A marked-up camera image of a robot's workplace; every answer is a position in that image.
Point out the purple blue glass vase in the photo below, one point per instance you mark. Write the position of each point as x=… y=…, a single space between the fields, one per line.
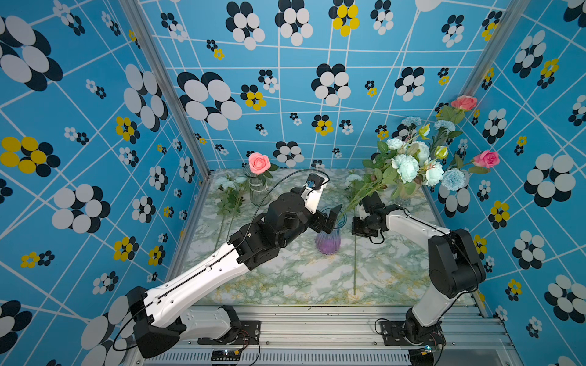
x=329 y=243

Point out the white blue flower bunch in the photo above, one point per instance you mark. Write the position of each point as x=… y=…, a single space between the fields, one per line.
x=405 y=163

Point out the clear ribbed glass vase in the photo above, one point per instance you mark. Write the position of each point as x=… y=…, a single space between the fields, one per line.
x=257 y=185

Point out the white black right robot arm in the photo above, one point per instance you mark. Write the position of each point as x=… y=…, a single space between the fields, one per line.
x=454 y=266

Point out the pink rose stem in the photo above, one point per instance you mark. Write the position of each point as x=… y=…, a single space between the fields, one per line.
x=260 y=166

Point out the white blue flower stem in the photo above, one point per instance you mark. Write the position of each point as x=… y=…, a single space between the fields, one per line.
x=354 y=183

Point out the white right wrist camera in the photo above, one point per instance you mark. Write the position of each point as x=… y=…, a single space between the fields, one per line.
x=370 y=204

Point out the small green circuit board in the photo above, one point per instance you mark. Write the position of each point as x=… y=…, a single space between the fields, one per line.
x=226 y=356

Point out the pink and blue flower bunch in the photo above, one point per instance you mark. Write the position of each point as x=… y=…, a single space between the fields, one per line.
x=458 y=166

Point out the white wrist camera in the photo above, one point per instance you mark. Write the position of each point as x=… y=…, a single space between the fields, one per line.
x=312 y=191
x=370 y=204

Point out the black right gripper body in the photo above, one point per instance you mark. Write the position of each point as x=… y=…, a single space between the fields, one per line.
x=363 y=227

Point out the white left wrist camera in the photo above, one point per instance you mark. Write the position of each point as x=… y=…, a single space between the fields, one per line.
x=312 y=191

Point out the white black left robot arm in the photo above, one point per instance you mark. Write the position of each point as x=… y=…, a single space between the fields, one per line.
x=161 y=315

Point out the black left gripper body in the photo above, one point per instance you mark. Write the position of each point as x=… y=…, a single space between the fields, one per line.
x=317 y=219

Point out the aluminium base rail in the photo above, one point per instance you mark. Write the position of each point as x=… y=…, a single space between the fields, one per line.
x=349 y=335

